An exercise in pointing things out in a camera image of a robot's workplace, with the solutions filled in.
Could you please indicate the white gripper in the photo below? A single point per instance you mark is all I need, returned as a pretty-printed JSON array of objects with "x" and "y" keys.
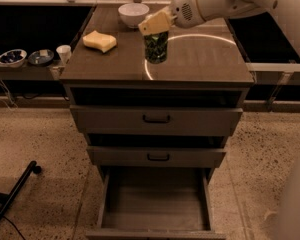
[{"x": 184, "y": 10}]

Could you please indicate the black stand leg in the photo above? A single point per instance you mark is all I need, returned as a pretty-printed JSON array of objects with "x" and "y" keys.
[{"x": 6, "y": 199}]

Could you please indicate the bottom grey drawer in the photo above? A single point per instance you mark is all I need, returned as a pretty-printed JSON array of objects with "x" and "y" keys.
[{"x": 155, "y": 203}]

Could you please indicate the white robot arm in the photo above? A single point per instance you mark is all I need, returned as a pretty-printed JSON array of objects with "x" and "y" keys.
[{"x": 286, "y": 14}]

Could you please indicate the yellow sponge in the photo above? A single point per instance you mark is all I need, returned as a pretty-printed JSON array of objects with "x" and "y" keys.
[{"x": 99, "y": 41}]

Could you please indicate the middle grey drawer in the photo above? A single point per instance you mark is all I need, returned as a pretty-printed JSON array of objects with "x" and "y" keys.
[{"x": 156, "y": 157}]

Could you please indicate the white ceramic bowl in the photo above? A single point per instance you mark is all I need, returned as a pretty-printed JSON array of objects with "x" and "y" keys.
[{"x": 132, "y": 14}]

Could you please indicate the green soda can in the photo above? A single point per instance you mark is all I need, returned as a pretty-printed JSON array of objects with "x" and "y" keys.
[{"x": 156, "y": 46}]

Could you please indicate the grey drawer cabinet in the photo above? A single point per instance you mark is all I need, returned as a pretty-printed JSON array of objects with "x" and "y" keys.
[{"x": 203, "y": 69}]

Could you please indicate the white paper cup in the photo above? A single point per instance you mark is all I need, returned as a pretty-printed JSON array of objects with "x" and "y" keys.
[{"x": 64, "y": 52}]

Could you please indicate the grey-blue bowl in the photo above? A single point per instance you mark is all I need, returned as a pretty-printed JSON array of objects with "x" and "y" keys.
[{"x": 42, "y": 57}]

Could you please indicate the grey drawer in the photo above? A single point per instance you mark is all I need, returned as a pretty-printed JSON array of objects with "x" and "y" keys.
[
  {"x": 155, "y": 203},
  {"x": 156, "y": 121},
  {"x": 156, "y": 157}
]

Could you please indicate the low side shelf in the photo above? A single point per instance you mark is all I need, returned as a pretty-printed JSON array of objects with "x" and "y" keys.
[{"x": 29, "y": 72}]

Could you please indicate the blue patterned bowl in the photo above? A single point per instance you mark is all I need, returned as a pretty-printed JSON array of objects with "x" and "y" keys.
[{"x": 14, "y": 58}]

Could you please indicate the top grey drawer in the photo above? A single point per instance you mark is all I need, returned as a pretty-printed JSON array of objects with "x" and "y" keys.
[{"x": 156, "y": 121}]

